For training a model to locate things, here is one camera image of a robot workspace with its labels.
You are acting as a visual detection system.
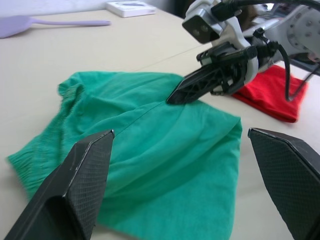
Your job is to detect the green shorts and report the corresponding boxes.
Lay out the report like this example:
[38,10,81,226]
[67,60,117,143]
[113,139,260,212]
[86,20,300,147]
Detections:
[6,71,244,240]

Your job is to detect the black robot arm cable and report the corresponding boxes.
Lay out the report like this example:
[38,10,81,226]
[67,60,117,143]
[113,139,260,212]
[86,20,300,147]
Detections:
[252,27,316,102]

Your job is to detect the lilac plastic fly swatter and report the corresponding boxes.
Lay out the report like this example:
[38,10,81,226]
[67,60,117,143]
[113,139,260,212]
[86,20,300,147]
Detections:
[0,14,112,40]

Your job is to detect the flat white box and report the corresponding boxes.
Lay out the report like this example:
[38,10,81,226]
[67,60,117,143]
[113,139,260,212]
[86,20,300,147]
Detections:
[104,0,158,19]

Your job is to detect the folded red t-shirt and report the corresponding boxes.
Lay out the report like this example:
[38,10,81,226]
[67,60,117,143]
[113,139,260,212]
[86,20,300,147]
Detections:
[231,64,310,124]

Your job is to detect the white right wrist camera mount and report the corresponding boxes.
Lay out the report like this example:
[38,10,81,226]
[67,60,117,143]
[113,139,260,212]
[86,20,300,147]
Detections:
[181,0,254,55]

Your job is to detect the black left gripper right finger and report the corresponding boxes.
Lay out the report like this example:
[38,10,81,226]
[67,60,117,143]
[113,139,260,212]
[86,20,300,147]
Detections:
[247,127,320,240]

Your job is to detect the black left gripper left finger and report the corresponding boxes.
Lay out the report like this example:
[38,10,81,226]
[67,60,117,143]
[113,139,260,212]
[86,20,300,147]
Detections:
[4,129,116,240]

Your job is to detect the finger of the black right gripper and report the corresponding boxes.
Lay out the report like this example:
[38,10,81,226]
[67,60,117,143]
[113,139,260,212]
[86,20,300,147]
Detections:
[165,66,227,105]
[183,63,221,80]

